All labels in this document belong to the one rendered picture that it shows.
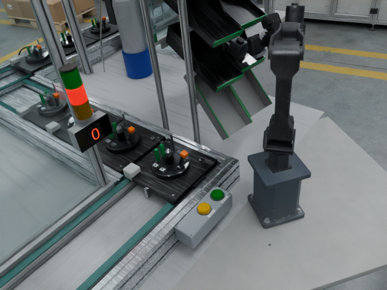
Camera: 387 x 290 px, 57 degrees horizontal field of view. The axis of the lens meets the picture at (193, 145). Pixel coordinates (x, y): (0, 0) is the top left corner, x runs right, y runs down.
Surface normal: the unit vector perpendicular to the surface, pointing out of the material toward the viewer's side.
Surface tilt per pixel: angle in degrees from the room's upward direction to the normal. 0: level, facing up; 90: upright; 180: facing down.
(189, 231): 0
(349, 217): 0
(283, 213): 90
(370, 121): 0
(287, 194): 90
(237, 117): 45
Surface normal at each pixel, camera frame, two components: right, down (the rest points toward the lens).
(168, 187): -0.10, -0.77
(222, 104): 0.40, -0.25
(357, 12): -0.49, 0.58
